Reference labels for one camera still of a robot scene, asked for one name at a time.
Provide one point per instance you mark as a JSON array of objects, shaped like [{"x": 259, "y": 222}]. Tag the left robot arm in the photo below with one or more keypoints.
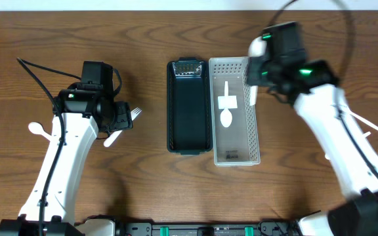
[{"x": 81, "y": 111}]

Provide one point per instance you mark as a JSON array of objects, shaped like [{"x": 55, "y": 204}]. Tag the black mounting rail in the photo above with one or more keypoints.
[{"x": 208, "y": 229}]

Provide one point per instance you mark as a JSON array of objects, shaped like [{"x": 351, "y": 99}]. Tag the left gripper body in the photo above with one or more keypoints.
[{"x": 123, "y": 115}]

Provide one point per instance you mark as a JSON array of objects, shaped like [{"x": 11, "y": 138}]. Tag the short white spoon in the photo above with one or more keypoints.
[{"x": 37, "y": 129}]

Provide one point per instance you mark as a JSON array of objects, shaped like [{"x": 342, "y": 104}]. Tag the white label sticker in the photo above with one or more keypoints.
[{"x": 227, "y": 102}]

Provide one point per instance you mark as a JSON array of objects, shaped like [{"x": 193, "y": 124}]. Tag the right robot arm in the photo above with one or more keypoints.
[{"x": 313, "y": 90}]

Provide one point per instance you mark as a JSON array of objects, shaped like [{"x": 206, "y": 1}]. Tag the clear plastic basket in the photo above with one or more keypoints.
[{"x": 237, "y": 145}]

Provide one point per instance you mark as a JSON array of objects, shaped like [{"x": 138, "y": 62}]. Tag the white plastic fork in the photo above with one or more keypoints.
[{"x": 136, "y": 113}]

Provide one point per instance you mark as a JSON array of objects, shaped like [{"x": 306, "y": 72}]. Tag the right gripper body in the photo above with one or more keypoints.
[{"x": 254, "y": 73}]

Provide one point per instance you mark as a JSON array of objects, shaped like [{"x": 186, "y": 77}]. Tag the black plastic basket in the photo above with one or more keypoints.
[{"x": 189, "y": 128}]

